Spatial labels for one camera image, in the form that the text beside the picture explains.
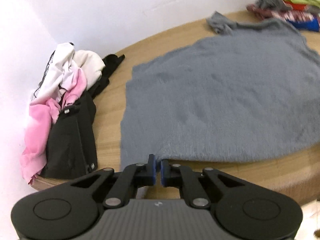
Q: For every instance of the pink garment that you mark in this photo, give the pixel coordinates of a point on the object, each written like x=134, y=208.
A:
x=37, y=120

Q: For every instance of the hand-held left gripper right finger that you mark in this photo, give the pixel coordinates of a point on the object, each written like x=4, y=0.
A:
x=163, y=173

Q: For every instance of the black garment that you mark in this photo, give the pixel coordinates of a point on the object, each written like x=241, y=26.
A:
x=70, y=140

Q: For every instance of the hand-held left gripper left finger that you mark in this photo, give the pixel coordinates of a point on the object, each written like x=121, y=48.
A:
x=154, y=170

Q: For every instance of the blue folded garment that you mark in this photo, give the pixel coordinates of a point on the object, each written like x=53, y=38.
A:
x=308, y=25

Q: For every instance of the red folded garment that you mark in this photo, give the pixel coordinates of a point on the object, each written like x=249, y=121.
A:
x=298, y=6

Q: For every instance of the dark grey folded garment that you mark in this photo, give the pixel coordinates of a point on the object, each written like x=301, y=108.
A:
x=268, y=3

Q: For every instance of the white garment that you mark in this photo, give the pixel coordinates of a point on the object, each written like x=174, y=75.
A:
x=67, y=67

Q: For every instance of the grey sweater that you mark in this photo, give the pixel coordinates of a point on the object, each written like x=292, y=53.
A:
x=220, y=92

